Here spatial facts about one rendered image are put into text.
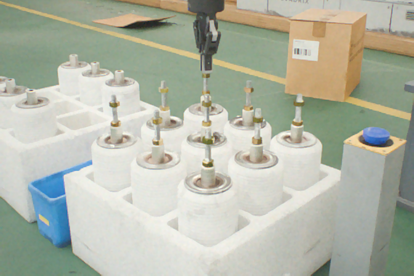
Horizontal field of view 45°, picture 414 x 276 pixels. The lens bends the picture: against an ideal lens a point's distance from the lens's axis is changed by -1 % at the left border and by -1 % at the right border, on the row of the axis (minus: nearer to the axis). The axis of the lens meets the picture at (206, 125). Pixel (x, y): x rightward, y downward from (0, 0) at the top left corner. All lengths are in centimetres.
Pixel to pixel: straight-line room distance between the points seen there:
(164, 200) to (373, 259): 35
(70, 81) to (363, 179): 92
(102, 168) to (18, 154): 26
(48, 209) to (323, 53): 124
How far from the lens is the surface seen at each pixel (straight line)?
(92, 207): 94
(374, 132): 80
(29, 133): 117
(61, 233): 109
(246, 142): 97
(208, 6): 99
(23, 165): 114
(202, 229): 77
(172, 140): 97
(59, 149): 117
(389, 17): 294
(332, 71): 196
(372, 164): 78
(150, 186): 83
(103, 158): 91
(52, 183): 115
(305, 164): 92
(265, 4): 347
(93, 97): 137
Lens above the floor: 62
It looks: 22 degrees down
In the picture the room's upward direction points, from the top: straight up
